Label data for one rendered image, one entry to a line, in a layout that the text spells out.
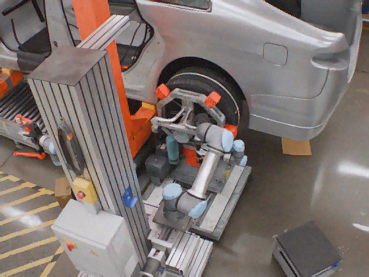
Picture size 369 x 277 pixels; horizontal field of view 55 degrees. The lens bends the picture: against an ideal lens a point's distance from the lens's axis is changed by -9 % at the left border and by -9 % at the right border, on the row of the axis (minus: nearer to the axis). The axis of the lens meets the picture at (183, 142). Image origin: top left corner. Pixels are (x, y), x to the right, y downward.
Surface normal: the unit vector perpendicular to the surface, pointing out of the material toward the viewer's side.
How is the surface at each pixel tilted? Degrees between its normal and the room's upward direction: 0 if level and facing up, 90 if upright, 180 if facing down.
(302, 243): 0
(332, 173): 0
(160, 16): 81
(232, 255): 0
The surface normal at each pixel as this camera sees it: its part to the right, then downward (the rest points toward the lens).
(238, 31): -0.44, 0.53
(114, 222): -0.07, -0.72
